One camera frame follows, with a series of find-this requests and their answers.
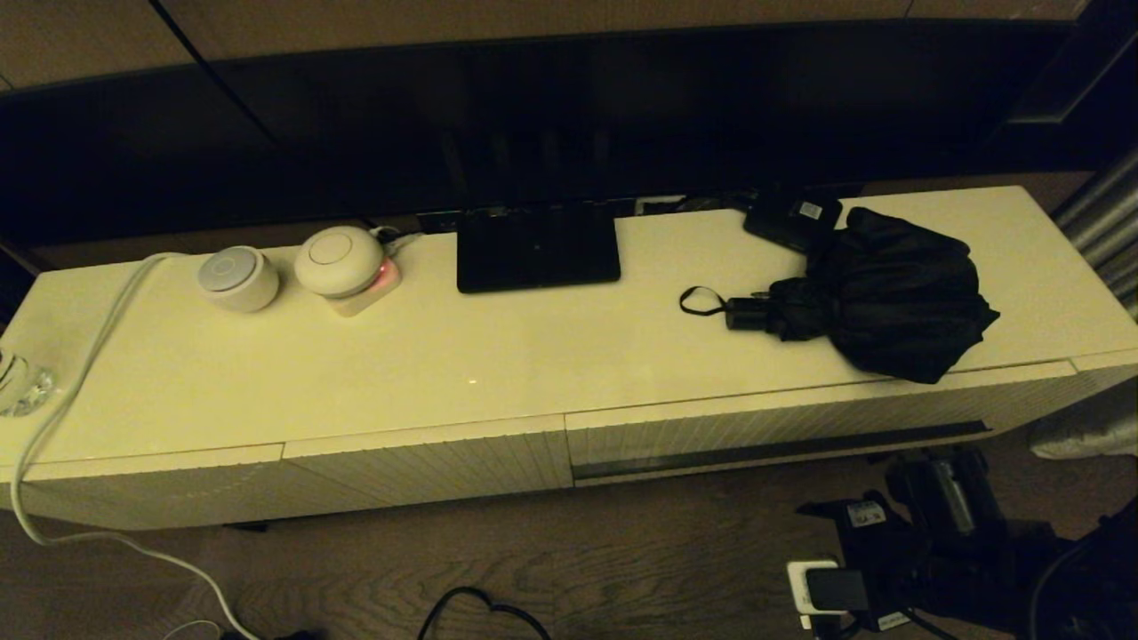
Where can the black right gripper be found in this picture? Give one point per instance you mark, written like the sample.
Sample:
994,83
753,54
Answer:
880,542

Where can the white ribbed drawer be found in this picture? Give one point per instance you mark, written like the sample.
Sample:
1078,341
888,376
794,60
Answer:
800,427

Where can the black folding umbrella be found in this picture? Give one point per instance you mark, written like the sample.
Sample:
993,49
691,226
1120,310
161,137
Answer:
889,302

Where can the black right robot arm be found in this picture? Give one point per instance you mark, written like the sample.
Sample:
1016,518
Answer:
978,569

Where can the white TV cabinet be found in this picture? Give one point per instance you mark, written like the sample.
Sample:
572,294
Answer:
533,356

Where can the white fabric bundle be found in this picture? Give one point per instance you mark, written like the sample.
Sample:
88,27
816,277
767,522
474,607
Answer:
1085,440

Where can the small black set-top box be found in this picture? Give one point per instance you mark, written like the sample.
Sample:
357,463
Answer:
789,222

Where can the black flat TV base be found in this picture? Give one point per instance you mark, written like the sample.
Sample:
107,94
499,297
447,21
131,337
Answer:
533,253

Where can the grey pleated curtain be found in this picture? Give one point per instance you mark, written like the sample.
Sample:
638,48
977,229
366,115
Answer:
1102,231

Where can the white ribbed flat cabinet panel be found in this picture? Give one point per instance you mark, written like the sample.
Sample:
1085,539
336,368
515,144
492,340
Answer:
427,471

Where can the black television screen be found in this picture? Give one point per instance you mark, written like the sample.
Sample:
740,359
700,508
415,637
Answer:
622,116

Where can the dark wooden cabinet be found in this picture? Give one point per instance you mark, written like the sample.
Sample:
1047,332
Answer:
1067,89

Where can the white power strip red light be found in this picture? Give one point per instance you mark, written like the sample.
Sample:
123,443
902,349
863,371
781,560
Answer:
364,303

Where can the white dome-shaped device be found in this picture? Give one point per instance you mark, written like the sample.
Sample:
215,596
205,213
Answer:
338,261

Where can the white speaker with grey top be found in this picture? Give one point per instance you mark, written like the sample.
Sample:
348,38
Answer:
236,279

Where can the white ribbed curved cabinet panel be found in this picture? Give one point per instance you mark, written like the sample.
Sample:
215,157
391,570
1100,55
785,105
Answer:
160,493

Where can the clear glass object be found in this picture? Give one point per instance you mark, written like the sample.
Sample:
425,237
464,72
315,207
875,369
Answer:
22,387

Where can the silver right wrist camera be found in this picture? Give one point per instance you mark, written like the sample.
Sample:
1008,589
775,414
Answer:
811,587

